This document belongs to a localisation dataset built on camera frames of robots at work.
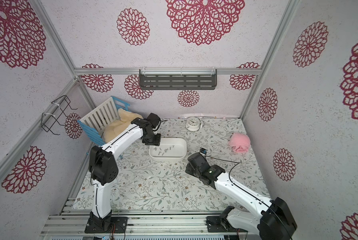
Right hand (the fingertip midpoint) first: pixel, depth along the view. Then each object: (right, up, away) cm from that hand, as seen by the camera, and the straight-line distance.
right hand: (191, 168), depth 83 cm
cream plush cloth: (-53, +23, +26) cm, 63 cm away
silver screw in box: (-13, +9, +21) cm, 26 cm away
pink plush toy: (+33, +13, +13) cm, 38 cm away
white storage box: (-12, +8, +20) cm, 25 cm away
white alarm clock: (+5, +26, +30) cm, 40 cm away
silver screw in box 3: (-19, +9, +20) cm, 29 cm away
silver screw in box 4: (-20, +5, +17) cm, 27 cm away
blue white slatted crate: (-64, +26, +18) cm, 71 cm away
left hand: (-21, +13, +9) cm, 26 cm away
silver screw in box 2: (-15, +8, +20) cm, 27 cm away
